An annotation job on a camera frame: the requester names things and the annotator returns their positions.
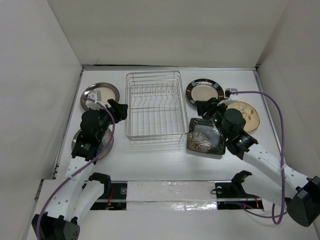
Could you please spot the silver rimmed round plate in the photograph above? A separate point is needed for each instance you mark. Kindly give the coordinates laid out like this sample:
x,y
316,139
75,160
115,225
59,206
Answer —
x,y
108,91

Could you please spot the black rimmed beige plate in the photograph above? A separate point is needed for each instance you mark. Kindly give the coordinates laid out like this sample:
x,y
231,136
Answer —
x,y
203,89

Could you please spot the cream bird pattern plate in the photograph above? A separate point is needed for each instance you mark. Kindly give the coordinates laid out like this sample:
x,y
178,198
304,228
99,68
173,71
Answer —
x,y
249,113

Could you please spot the grey snowflake deer plate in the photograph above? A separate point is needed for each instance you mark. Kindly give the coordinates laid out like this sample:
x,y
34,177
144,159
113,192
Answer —
x,y
89,150

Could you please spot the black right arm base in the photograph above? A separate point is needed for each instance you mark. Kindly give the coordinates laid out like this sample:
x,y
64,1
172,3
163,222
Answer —
x,y
230,195

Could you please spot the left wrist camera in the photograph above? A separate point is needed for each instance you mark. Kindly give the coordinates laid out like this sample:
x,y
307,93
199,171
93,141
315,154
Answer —
x,y
93,98

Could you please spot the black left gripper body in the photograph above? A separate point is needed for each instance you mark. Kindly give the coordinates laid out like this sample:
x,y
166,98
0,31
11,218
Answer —
x,y
106,120

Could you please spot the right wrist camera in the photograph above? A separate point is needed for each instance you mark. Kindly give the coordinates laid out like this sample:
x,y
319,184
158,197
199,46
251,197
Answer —
x,y
230,91

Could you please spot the black square floral plate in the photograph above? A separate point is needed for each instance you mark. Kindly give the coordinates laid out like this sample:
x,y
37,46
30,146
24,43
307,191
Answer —
x,y
204,137

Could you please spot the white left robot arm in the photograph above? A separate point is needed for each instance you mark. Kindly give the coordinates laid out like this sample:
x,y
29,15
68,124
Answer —
x,y
67,206

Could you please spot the wire dish rack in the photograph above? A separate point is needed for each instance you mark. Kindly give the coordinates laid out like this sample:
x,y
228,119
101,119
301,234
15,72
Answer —
x,y
156,107

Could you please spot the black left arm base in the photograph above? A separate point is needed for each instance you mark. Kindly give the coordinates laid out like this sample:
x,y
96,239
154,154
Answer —
x,y
114,195

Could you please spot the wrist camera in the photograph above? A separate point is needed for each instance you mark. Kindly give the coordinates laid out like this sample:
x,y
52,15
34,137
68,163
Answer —
x,y
230,91
93,98

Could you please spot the foil covered rail bar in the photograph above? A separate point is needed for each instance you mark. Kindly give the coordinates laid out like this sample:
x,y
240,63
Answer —
x,y
171,196

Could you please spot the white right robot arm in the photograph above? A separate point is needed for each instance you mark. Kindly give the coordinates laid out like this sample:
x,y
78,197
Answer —
x,y
297,193

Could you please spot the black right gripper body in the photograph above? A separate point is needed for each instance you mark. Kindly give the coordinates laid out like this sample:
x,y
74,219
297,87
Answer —
x,y
215,112

